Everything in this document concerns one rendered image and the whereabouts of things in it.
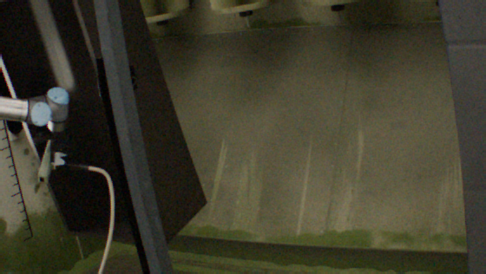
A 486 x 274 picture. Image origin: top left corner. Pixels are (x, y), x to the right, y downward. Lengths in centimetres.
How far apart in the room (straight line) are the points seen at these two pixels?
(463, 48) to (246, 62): 272
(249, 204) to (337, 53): 86
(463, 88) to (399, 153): 197
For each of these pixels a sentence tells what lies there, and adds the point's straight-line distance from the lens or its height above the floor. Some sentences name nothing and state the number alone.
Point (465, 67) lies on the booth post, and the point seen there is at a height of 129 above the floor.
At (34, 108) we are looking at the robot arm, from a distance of 330.
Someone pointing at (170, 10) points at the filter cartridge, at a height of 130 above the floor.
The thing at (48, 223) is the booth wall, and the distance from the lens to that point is 469.
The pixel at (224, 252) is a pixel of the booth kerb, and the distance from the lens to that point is 456.
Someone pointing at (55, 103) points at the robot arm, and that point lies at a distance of 347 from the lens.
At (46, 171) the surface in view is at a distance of 363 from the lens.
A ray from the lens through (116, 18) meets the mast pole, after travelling 231.
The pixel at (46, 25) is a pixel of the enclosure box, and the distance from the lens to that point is 403.
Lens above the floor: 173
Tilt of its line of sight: 15 degrees down
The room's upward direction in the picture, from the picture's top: 10 degrees counter-clockwise
